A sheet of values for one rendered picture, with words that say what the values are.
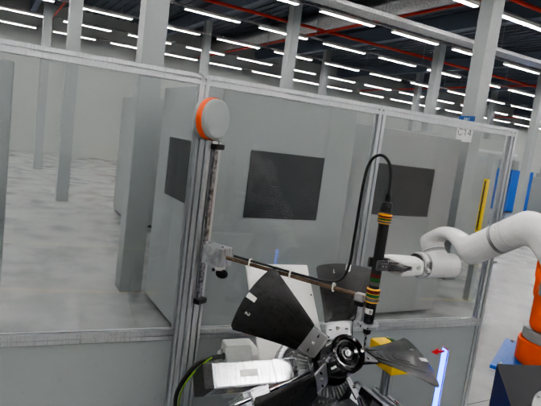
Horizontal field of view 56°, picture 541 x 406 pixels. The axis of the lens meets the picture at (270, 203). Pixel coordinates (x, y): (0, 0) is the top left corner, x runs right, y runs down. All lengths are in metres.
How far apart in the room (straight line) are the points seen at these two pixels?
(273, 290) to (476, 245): 0.63
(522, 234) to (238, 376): 0.92
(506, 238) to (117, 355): 1.51
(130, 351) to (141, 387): 0.17
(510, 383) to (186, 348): 1.17
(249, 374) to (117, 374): 0.76
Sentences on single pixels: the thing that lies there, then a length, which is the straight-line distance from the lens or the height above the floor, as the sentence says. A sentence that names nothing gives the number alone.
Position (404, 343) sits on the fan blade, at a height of 1.19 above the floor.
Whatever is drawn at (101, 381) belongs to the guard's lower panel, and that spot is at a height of 0.79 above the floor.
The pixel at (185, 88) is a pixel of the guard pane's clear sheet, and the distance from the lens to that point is 2.07.
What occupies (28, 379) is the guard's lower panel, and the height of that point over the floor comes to 0.83.
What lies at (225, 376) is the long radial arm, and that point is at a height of 1.11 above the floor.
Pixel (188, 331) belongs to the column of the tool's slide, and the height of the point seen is 1.06.
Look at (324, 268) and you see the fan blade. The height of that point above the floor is 1.40.
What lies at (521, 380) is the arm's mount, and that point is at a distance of 2.03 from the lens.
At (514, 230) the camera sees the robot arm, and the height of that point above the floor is 1.67.
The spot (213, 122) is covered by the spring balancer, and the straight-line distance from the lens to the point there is 1.92.
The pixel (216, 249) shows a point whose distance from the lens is 1.91.
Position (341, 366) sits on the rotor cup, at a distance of 1.62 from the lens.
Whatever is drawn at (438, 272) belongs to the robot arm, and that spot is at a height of 1.48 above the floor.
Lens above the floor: 1.84
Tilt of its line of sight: 7 degrees down
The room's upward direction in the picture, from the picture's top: 7 degrees clockwise
